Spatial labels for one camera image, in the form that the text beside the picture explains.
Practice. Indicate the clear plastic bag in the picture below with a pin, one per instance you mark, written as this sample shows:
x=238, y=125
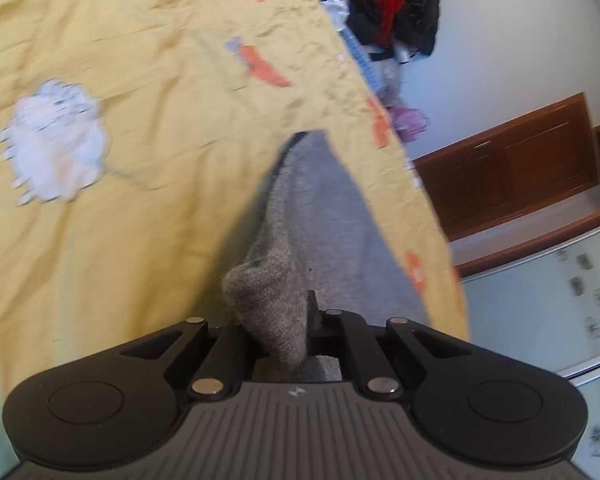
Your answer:
x=390, y=77

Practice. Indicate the yellow printed blanket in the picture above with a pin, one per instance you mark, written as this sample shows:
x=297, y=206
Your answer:
x=130, y=210

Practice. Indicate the light blue cloth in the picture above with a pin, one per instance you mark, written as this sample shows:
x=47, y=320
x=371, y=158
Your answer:
x=362, y=57

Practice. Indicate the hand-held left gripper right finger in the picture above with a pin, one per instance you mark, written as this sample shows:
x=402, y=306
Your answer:
x=312, y=310

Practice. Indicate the black and white cloth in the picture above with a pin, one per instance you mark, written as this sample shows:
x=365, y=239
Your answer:
x=337, y=7

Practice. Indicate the brown wooden door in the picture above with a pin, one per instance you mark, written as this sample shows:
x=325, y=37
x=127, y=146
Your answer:
x=520, y=170

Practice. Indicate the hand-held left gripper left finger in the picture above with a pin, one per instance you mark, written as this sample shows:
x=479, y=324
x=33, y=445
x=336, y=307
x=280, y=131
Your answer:
x=225, y=347

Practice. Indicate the grey sweater with navy sleeves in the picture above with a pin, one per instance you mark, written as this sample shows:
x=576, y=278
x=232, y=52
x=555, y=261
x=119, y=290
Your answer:
x=330, y=220

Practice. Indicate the pile of clothes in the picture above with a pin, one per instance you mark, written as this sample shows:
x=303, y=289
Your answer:
x=362, y=25

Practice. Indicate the black garment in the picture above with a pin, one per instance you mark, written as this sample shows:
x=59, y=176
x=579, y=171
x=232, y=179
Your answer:
x=420, y=5

